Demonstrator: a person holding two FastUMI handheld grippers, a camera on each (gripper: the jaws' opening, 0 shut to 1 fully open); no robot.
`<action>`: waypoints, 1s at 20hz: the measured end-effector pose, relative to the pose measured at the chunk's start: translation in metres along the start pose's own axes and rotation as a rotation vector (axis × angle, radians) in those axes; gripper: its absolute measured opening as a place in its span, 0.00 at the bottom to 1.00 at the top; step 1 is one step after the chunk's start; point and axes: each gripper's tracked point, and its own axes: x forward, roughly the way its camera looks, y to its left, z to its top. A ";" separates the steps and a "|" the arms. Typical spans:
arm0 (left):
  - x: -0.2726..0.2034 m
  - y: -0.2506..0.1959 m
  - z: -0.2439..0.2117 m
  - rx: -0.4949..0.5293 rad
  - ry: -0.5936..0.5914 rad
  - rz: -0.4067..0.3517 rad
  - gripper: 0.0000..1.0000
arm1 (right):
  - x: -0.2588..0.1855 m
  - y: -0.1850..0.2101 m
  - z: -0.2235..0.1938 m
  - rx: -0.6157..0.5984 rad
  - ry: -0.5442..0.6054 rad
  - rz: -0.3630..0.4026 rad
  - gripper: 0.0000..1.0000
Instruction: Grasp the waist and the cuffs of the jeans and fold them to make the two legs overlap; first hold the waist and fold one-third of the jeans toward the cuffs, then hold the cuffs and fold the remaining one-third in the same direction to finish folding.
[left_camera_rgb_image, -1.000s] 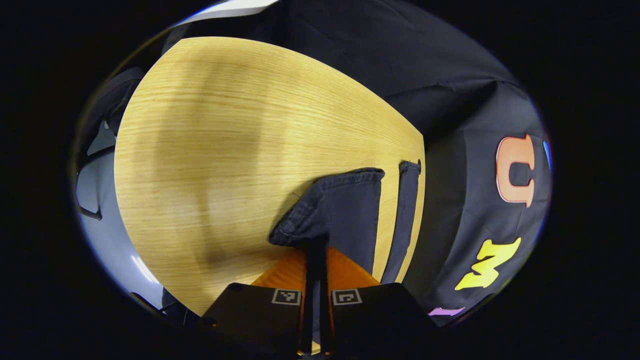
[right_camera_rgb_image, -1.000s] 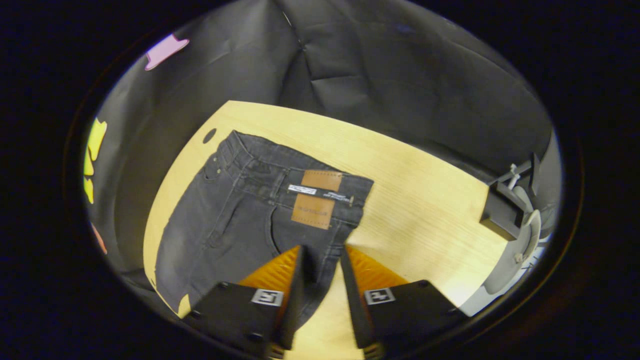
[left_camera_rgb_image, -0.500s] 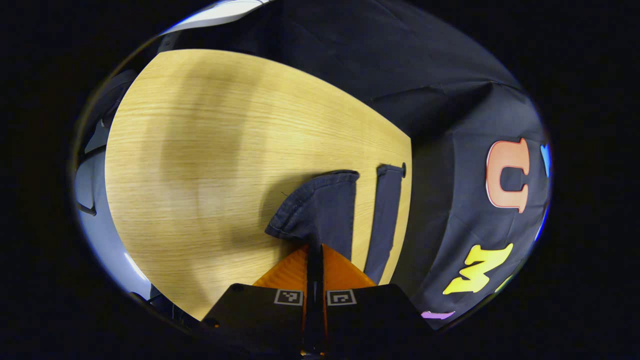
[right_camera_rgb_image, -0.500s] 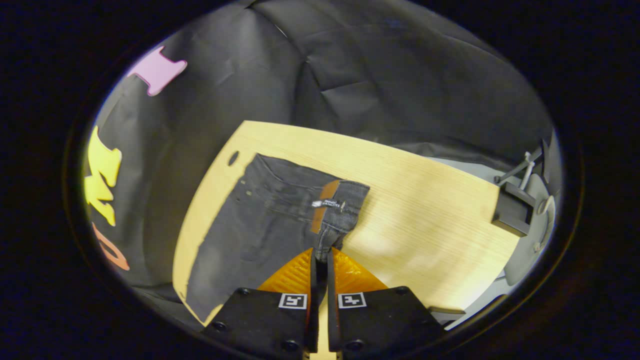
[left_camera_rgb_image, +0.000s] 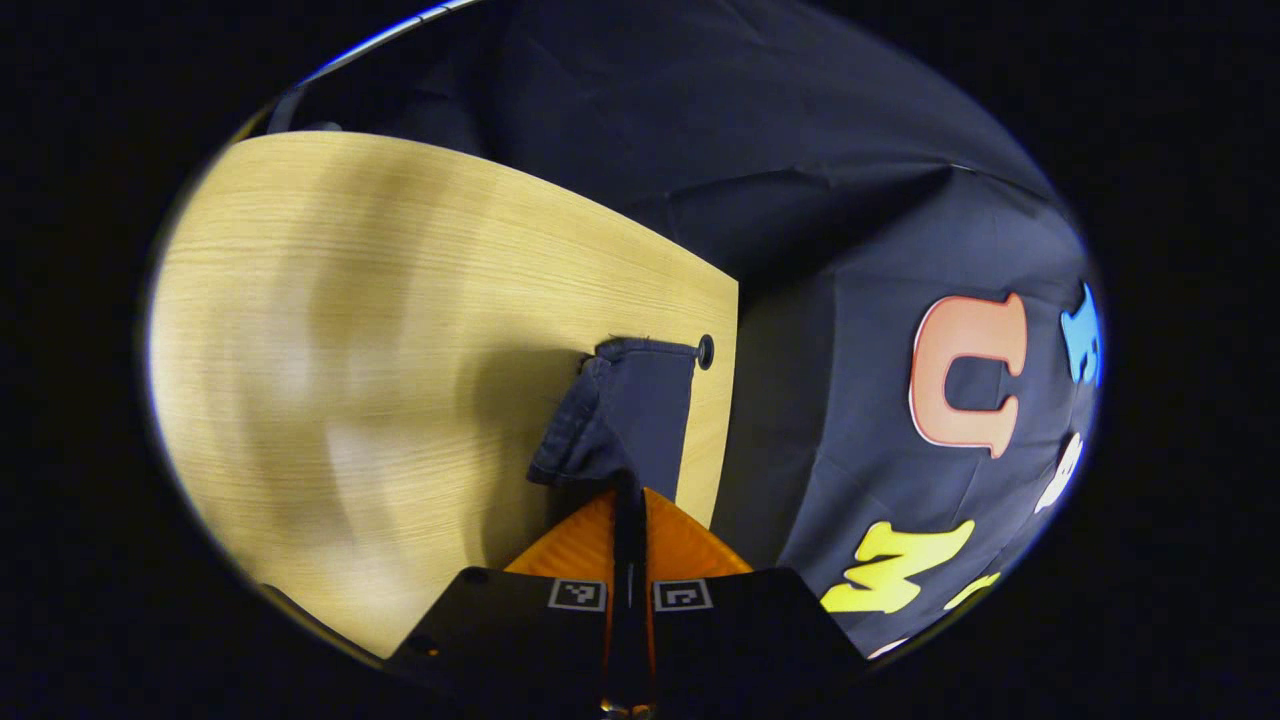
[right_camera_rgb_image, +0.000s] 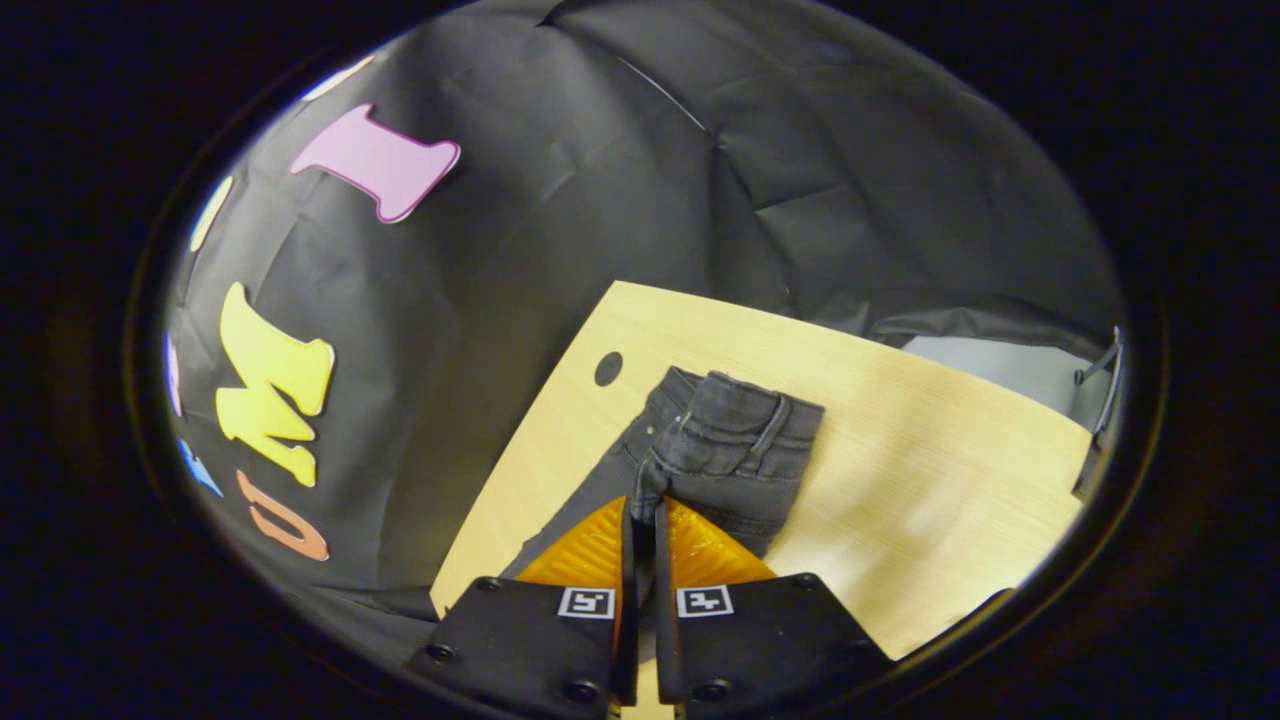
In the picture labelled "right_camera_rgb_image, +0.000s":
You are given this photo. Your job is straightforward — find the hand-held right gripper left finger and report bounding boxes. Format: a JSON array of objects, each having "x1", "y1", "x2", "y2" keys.
[{"x1": 405, "y1": 497, "x2": 641, "y2": 720}]

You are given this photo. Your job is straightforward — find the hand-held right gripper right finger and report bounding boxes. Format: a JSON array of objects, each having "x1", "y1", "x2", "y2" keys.
[{"x1": 655, "y1": 497, "x2": 894, "y2": 720}]

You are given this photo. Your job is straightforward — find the black jeans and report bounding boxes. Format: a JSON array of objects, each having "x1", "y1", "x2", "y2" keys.
[{"x1": 498, "y1": 367, "x2": 827, "y2": 611}]

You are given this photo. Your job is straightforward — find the black backdrop cloth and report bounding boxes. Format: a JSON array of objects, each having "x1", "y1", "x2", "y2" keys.
[{"x1": 165, "y1": 0, "x2": 1126, "y2": 651}]

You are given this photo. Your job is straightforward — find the dark metal frame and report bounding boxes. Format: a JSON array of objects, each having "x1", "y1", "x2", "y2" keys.
[{"x1": 1072, "y1": 326, "x2": 1127, "y2": 501}]

